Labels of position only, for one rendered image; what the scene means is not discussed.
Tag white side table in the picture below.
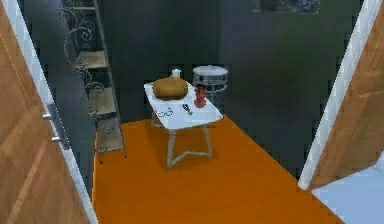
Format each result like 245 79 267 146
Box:
143 80 224 169

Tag red pepper mill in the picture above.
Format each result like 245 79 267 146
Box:
193 84 208 109

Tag brown round loaf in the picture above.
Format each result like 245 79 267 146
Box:
152 77 189 101

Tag grey scrolled metal shelf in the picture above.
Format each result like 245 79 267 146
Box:
58 0 128 164

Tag brown wooden room door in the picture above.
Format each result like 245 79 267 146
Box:
0 0 99 224

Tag white wire basket stool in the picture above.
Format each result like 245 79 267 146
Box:
192 65 229 105

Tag grey door handle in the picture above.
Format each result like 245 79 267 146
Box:
42 103 71 151

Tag grey framed wall picture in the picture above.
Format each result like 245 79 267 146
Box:
251 0 322 15

